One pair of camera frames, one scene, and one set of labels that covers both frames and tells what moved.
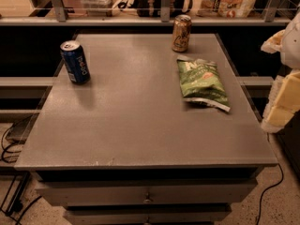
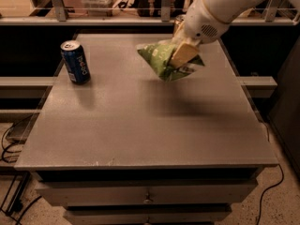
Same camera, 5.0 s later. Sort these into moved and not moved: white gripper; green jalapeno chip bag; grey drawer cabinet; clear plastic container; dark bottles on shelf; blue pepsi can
Moved: white gripper; green jalapeno chip bag
Not moved: dark bottles on shelf; grey drawer cabinet; blue pepsi can; clear plastic container
